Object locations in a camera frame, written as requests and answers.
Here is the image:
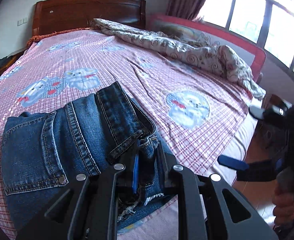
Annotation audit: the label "blue denim jeans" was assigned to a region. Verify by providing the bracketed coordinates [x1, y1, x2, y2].
[1, 82, 170, 230]

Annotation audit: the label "person's right hand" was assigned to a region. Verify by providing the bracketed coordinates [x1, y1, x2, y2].
[272, 182, 294, 226]

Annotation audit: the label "pink plaid bed sheet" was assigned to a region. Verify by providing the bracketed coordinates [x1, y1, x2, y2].
[0, 30, 260, 239]

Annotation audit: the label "large framed window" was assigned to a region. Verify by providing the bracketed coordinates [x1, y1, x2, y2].
[198, 0, 294, 73]

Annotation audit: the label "floral patterned quilt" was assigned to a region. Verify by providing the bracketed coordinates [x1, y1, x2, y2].
[91, 18, 265, 100]

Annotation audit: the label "dark clothes on chair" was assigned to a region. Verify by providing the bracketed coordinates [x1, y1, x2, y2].
[0, 55, 17, 72]

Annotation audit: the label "orange fringed mat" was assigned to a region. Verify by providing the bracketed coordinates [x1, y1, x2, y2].
[26, 27, 92, 48]

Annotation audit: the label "dark wooden headboard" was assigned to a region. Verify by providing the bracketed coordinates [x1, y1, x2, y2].
[32, 0, 146, 36]

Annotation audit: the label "red framed bed rail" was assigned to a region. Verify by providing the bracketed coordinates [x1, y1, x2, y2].
[148, 15, 266, 83]

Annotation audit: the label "white wall switch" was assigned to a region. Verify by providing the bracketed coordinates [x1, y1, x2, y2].
[17, 17, 28, 26]

